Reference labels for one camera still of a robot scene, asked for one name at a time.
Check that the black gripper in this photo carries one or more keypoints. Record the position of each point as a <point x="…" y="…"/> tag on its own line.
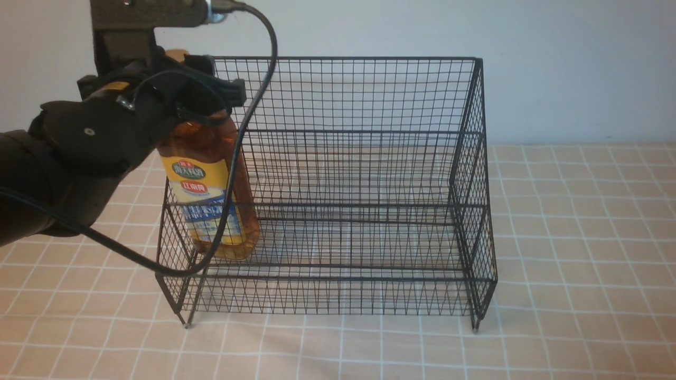
<point x="125" y="113"/>

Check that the amber cooking wine bottle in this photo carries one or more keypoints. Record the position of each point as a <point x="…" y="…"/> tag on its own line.
<point x="197" y="160"/>

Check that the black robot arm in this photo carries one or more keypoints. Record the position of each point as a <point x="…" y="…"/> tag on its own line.
<point x="82" y="198"/>

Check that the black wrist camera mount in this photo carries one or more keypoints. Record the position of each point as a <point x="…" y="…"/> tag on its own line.
<point x="123" y="31"/>

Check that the black wire mesh shelf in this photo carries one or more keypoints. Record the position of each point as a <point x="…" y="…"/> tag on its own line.
<point x="371" y="188"/>

